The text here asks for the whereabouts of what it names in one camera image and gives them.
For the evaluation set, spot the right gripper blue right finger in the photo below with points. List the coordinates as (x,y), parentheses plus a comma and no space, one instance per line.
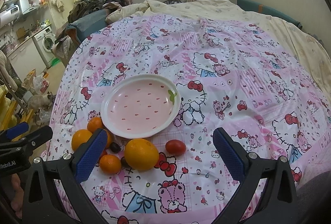
(278,200)

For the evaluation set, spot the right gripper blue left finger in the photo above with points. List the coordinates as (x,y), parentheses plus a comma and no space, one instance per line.
(53,192)

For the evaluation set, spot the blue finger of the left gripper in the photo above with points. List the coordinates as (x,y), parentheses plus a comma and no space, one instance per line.
(35,139)
(17,130)

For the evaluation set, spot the medium orange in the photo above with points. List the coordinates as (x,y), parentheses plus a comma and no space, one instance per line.
(81,136)

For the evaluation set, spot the small tangerine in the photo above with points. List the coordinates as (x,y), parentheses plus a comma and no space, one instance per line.
(94,124)
(110,164)

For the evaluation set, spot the red cherry tomato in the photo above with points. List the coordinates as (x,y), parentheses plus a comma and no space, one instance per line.
(103,154)
(175,147)

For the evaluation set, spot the dark grape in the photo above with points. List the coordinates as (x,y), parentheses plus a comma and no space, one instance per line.
(124,163)
(114,147)

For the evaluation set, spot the large orange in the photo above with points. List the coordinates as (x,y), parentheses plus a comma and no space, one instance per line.
(141,154)

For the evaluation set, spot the pink strawberry ceramic plate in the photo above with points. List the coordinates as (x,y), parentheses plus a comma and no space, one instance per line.
(140,106)

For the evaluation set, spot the small tangerine hidden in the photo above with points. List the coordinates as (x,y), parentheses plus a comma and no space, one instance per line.
(109,138)

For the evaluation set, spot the person left hand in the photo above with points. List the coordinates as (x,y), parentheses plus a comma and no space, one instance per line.
(17,201)

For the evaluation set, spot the yellow wooden rack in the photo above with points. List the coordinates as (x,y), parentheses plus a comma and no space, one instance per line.
(12,113)

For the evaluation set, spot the siamese cat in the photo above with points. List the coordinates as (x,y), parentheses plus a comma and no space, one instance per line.
(41,101)

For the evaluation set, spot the white plastic bag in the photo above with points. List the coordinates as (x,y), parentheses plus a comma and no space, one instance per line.
(40,84)

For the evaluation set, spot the white washing machine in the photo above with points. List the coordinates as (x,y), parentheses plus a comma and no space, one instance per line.
(44,41)

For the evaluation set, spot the clothes heap on sofa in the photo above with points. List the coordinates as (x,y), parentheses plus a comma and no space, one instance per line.
(82,8)

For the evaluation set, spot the hello kitty pink sheet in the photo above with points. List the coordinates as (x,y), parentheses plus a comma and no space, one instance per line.
(229,74)

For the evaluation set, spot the teal headboard cushion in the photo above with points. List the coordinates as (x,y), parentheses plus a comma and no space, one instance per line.
(249,5)

